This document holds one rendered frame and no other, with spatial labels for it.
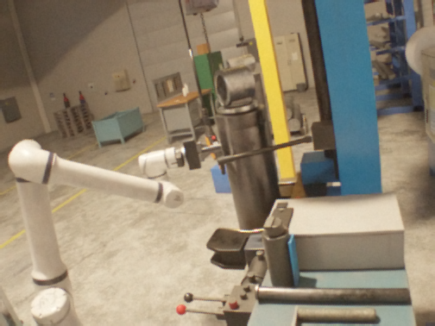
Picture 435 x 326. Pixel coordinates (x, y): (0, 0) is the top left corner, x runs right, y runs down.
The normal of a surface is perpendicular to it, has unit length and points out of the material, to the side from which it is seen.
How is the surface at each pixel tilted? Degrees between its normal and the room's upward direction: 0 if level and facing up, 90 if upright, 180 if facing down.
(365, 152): 90
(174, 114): 90
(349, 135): 90
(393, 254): 90
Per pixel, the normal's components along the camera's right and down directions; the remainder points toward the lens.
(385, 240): -0.30, 0.36
